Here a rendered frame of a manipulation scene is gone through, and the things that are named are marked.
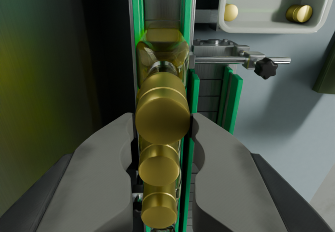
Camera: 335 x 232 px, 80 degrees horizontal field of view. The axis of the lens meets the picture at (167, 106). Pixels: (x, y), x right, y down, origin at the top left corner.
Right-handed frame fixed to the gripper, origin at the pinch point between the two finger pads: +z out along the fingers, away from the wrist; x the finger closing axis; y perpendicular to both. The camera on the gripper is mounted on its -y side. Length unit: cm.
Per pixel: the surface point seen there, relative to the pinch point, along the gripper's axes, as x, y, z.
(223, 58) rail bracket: 9.8, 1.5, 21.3
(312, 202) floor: 146, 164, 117
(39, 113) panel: -12.1, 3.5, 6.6
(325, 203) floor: 159, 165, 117
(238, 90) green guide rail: 12.9, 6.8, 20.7
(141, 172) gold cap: -1.7, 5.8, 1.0
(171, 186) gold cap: 1.0, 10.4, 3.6
